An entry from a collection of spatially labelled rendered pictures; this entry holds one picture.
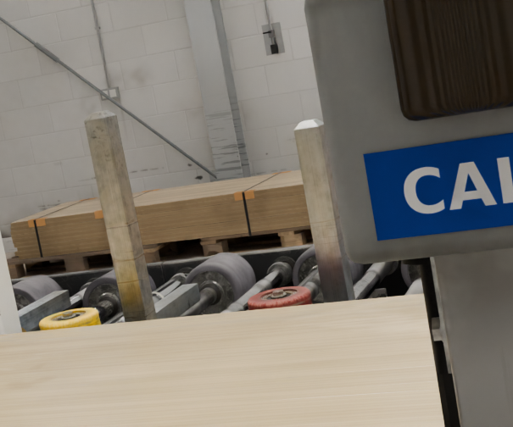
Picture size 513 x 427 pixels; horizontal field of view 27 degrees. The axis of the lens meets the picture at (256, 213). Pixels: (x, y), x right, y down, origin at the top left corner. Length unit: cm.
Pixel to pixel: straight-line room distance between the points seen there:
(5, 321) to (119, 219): 21
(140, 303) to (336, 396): 64
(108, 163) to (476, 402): 126
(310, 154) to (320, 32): 116
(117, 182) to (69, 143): 696
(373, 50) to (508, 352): 8
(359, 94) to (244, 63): 759
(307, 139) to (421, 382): 54
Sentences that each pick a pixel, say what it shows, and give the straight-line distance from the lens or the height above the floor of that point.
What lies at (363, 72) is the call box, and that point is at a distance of 24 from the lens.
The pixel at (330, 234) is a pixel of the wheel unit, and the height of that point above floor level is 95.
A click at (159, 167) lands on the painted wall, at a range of 816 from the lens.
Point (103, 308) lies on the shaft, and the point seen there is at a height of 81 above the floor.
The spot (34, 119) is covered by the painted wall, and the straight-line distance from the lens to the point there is 858.
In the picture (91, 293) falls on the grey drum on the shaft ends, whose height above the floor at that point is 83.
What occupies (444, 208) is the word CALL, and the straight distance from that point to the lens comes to 24.
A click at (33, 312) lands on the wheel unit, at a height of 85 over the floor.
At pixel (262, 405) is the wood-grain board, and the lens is 95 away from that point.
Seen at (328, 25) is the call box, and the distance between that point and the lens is 24.
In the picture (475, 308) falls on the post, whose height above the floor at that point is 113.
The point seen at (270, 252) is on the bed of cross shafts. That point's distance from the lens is 201.
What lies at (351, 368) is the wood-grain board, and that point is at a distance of 101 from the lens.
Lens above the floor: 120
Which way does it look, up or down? 8 degrees down
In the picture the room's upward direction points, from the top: 10 degrees counter-clockwise
